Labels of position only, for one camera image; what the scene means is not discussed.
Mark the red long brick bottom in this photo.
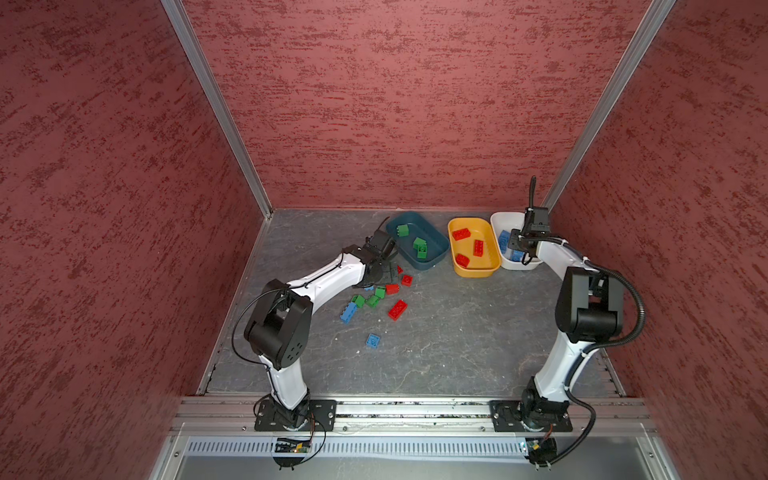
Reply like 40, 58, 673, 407
473, 240, 485, 258

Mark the red long brick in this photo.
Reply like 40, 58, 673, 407
388, 300, 408, 321
473, 240, 485, 258
451, 228, 472, 242

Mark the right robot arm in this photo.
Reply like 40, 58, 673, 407
511, 205, 647, 428

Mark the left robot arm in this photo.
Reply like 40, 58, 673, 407
243, 229, 396, 418

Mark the white plastic bin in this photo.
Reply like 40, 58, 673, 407
490, 212, 541, 271

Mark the teal plastic bin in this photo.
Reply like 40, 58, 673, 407
385, 212, 449, 271

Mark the yellow plastic bin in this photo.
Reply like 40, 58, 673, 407
448, 217, 501, 279

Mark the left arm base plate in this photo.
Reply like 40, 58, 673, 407
254, 397, 338, 433

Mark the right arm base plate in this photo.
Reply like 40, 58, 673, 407
489, 400, 573, 434

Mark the perforated metal rail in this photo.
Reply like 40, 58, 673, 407
184, 436, 528, 463

